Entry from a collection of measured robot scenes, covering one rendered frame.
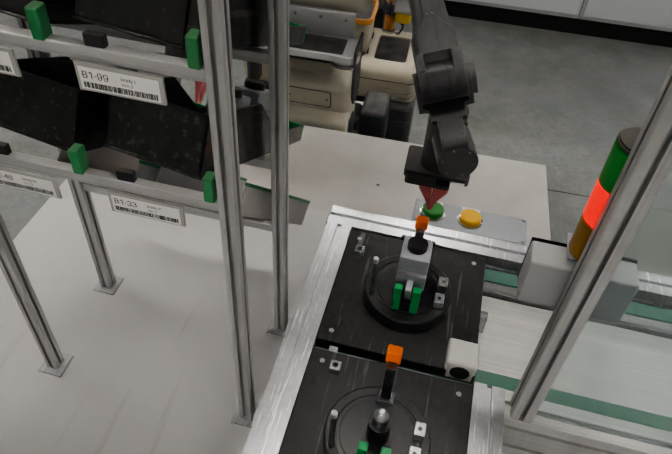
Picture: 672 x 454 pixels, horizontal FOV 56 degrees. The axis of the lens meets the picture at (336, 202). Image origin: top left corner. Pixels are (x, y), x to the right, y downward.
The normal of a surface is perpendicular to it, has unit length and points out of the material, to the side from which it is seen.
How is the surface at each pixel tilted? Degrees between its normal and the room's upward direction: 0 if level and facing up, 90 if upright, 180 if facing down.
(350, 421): 0
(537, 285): 90
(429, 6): 46
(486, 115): 0
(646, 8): 90
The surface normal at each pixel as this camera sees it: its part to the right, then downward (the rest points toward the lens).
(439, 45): -0.15, -0.04
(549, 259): 0.06, -0.73
